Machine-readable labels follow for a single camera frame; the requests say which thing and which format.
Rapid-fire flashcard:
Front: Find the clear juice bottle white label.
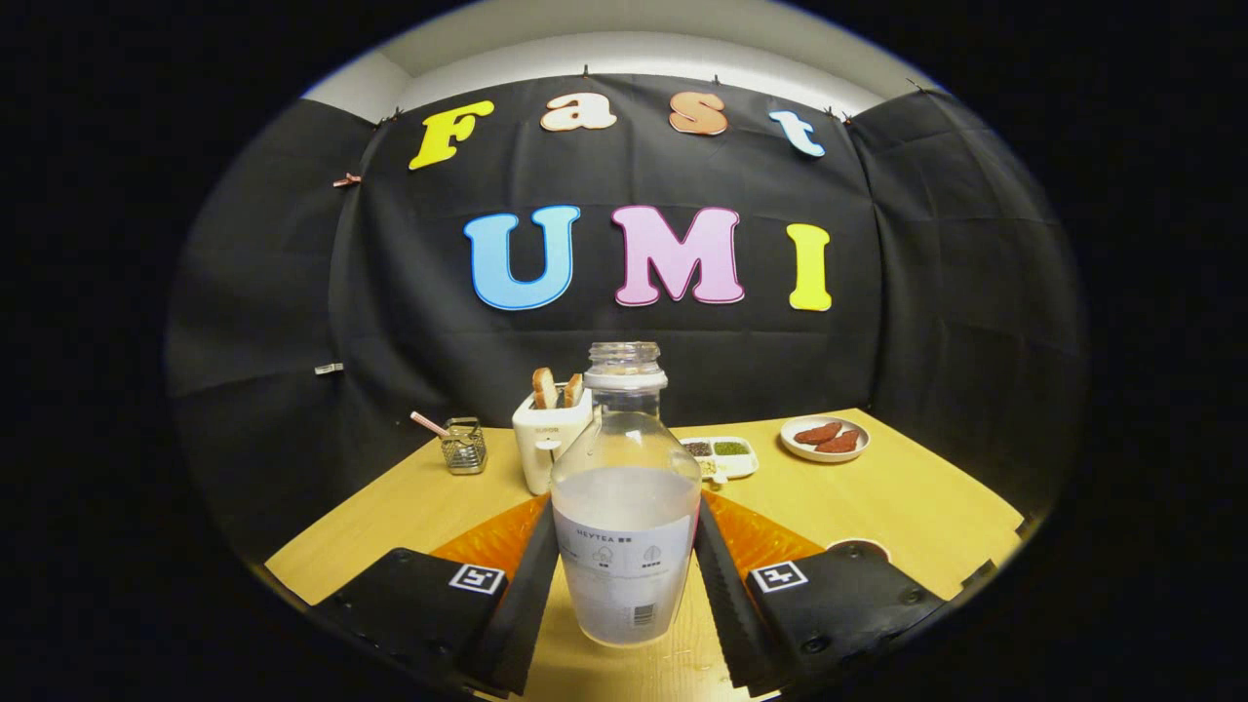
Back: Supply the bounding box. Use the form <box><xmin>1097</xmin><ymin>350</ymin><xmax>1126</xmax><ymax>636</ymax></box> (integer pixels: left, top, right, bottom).
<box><xmin>551</xmin><ymin>341</ymin><xmax>703</xmax><ymax>647</ymax></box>

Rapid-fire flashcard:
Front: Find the white round plate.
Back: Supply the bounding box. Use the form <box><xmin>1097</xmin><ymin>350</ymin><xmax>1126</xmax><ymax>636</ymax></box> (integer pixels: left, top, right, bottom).
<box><xmin>780</xmin><ymin>416</ymin><xmax>871</xmax><ymax>464</ymax></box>

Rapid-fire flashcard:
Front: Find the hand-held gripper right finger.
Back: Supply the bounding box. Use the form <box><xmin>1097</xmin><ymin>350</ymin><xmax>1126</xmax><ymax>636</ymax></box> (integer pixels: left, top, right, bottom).
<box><xmin>693</xmin><ymin>489</ymin><xmax>947</xmax><ymax>698</ymax></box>

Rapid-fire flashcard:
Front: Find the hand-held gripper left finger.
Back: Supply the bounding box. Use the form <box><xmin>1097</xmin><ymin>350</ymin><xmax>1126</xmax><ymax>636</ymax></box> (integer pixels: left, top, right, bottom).
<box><xmin>312</xmin><ymin>492</ymin><xmax>560</xmax><ymax>698</ymax></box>

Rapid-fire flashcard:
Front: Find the wooden table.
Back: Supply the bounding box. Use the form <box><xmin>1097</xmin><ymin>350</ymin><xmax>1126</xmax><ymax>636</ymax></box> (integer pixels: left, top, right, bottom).
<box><xmin>265</xmin><ymin>408</ymin><xmax>1027</xmax><ymax>702</ymax></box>

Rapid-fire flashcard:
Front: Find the white toaster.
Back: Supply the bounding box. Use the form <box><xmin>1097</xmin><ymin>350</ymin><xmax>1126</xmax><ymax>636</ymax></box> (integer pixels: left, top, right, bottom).
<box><xmin>512</xmin><ymin>385</ymin><xmax>594</xmax><ymax>495</ymax></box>

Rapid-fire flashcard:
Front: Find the metal wire mesh holder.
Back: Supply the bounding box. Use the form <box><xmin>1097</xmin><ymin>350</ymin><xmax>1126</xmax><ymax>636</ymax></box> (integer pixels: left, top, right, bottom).
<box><xmin>441</xmin><ymin>417</ymin><xmax>488</xmax><ymax>476</ymax></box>

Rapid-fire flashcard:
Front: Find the white divided condiment dish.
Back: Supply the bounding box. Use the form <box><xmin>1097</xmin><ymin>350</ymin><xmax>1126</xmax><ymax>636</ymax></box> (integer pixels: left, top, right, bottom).
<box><xmin>680</xmin><ymin>436</ymin><xmax>760</xmax><ymax>486</ymax></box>

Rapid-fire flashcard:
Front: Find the black backdrop cloth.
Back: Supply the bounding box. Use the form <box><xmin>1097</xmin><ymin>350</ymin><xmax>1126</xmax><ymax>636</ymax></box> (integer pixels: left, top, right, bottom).
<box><xmin>166</xmin><ymin>73</ymin><xmax>1088</xmax><ymax>566</ymax></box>

